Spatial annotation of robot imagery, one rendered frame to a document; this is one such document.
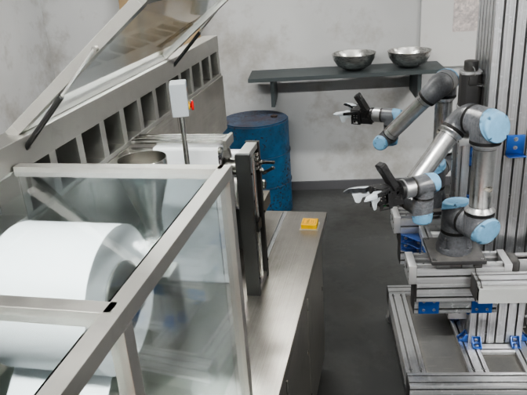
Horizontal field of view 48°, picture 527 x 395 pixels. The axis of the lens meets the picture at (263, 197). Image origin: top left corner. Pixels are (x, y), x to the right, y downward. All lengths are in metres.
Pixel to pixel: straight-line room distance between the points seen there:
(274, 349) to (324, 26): 3.58
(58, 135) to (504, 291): 1.80
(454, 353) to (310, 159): 2.76
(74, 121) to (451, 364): 2.03
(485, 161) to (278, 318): 0.97
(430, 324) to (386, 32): 2.70
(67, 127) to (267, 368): 0.92
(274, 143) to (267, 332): 2.84
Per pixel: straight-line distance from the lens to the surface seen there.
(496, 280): 2.62
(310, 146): 5.30
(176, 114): 1.78
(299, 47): 5.10
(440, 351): 3.07
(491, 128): 2.28
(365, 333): 3.50
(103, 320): 0.85
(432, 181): 2.23
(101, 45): 1.47
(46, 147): 1.72
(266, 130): 4.59
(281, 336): 1.95
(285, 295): 2.15
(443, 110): 3.04
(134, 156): 1.78
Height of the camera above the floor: 2.05
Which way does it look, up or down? 23 degrees down
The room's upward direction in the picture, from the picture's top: 4 degrees counter-clockwise
